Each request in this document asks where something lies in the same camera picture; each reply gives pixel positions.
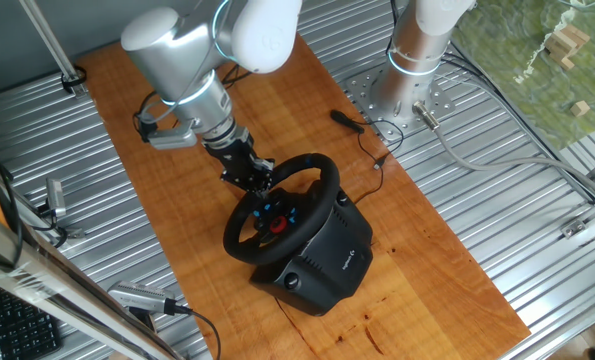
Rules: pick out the black keyboard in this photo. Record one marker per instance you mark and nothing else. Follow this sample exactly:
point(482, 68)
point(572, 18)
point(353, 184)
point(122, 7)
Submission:
point(24, 330)

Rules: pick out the thin metal pole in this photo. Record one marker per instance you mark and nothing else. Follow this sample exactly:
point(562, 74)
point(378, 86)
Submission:
point(47, 35)

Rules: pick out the metal frame bar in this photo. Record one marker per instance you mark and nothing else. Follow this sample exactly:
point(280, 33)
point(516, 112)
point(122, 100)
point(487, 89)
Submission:
point(52, 290)

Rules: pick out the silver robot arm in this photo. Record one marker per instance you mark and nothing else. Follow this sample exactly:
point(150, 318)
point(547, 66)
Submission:
point(187, 55)

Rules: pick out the black wheel base housing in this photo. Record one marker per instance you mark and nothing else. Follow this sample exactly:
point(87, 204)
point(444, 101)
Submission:
point(332, 260)

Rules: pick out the small metal bracket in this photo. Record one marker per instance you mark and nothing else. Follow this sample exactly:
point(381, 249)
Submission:
point(573, 228)

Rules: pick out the silver ribbed camera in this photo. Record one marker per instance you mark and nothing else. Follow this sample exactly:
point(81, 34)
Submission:
point(137, 296)

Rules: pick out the light wooden block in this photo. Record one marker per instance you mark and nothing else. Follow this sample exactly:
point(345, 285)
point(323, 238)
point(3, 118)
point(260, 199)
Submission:
point(580, 108)
point(572, 35)
point(559, 55)

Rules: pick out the green mat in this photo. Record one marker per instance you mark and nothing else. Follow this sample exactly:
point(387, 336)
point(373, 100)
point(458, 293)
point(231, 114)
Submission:
point(502, 100)

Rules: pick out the wooden board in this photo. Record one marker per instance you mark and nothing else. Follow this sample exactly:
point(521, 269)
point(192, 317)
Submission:
point(177, 210)

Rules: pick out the black leather steering wheel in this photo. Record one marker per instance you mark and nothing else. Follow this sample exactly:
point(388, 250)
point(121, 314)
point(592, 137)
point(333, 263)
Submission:
point(327, 200)

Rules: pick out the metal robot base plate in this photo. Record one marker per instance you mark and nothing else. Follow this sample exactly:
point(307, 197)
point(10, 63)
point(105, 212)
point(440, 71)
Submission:
point(362, 92)

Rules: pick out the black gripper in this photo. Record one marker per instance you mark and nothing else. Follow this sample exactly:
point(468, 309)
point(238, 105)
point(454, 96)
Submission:
point(234, 157)

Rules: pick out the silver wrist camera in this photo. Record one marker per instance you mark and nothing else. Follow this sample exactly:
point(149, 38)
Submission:
point(172, 139)

